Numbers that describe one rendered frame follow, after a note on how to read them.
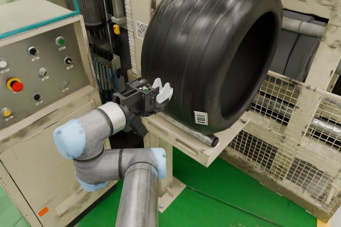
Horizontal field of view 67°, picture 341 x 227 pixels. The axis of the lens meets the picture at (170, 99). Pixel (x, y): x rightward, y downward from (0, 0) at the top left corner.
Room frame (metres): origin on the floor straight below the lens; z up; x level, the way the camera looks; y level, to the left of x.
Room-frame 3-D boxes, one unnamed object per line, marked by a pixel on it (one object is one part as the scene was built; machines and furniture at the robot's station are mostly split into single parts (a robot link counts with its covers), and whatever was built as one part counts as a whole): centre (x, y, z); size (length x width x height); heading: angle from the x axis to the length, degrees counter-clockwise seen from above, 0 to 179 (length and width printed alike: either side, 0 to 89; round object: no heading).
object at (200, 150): (0.81, -0.04, 0.83); 0.36 x 0.09 x 0.06; 49
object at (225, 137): (0.91, -0.13, 0.80); 0.37 x 0.36 x 0.02; 139
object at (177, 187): (1.06, 0.07, 0.02); 0.27 x 0.27 x 0.04; 49
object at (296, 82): (1.01, -0.52, 0.65); 0.90 x 0.02 x 0.70; 49
